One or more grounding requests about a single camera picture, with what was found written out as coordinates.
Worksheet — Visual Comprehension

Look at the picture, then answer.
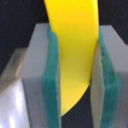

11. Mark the gripper grey green-padded left finger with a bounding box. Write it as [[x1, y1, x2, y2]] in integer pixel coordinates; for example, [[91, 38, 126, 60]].
[[0, 23, 61, 128]]

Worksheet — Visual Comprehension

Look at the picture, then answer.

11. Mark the gripper grey green-padded right finger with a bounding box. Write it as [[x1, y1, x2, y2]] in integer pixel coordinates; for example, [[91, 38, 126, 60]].
[[90, 25, 128, 128]]

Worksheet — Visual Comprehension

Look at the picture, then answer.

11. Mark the yellow toy banana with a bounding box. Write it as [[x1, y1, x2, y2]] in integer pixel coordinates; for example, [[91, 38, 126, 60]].
[[44, 0, 99, 115]]

